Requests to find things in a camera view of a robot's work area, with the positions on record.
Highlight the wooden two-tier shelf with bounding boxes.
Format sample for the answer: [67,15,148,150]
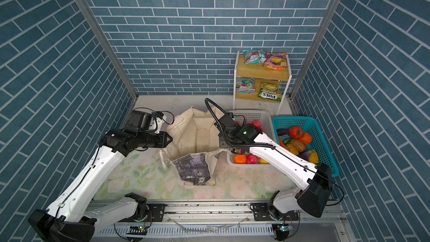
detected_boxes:
[232,51,292,115]

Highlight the orange carrot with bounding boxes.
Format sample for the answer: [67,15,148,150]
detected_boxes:
[278,137,289,151]

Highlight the yellow lemon front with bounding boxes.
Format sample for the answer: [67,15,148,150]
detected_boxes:
[259,158,269,164]

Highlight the floral table mat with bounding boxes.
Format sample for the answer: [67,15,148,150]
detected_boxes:
[95,95,303,201]

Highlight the teal red snack bag lower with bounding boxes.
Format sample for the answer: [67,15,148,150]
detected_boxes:
[235,76,256,94]

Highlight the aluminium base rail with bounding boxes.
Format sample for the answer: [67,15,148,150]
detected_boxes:
[93,201,355,242]

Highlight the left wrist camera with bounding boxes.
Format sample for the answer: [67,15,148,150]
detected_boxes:
[149,112,164,133]

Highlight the beige canvas grocery bag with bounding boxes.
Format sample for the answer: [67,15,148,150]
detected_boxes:
[159,107,225,186]

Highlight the brown potato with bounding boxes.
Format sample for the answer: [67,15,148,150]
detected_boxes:
[290,139,306,153]

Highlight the red apple small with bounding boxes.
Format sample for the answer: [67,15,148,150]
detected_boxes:
[252,120,262,130]

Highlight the red tomato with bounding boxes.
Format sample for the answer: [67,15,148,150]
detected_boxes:
[288,126,304,139]

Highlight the teal plastic basket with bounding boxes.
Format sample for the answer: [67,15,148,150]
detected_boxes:
[272,116,339,178]

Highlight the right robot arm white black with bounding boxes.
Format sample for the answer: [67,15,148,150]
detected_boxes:
[215,114,334,220]

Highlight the red apple front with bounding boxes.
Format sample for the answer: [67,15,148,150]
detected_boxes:
[246,154,259,164]

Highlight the orange tangerine front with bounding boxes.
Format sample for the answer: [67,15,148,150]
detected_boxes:
[234,155,247,164]

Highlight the purple eggplant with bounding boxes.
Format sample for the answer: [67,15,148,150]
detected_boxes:
[277,128,290,137]

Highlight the white plastic basket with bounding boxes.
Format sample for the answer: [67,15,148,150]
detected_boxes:
[217,113,283,170]

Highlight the pink yellow snack bag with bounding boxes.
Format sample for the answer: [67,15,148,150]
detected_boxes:
[263,53,288,70]

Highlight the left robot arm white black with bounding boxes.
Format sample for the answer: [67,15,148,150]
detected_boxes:
[28,108,173,242]

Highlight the teal snack bag top shelf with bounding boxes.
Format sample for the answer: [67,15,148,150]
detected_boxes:
[243,49,266,65]

